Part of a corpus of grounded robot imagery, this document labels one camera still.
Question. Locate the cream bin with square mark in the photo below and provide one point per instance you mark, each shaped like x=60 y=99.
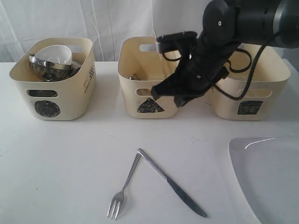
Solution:
x=270 y=77

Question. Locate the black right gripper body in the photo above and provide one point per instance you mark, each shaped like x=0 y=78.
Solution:
x=201 y=66

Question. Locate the white plastic bowl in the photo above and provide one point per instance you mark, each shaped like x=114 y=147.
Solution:
x=56 y=54

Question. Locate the steel fork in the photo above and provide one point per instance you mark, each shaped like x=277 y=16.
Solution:
x=119 y=198

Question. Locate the cream bin with triangle mark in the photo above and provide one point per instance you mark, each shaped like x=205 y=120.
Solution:
x=139 y=56

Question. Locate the stainless steel bowl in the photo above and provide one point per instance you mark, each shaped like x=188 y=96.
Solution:
x=48 y=71

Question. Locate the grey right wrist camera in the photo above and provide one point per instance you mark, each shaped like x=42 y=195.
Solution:
x=177 y=41

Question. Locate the white curtain backdrop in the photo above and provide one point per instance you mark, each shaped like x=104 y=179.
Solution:
x=107 y=23

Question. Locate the steel table knife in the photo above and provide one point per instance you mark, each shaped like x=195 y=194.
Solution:
x=186 y=199

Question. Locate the cream bin with circle mark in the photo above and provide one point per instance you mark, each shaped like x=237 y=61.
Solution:
x=74 y=92

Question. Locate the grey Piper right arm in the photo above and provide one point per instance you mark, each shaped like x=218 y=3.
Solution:
x=226 y=25

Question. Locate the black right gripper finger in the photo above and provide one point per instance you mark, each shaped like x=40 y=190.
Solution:
x=161 y=90
x=182 y=100

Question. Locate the large white plate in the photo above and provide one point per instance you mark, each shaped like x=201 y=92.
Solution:
x=267 y=170

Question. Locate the small steel spoon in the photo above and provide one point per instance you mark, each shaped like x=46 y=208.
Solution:
x=134 y=77

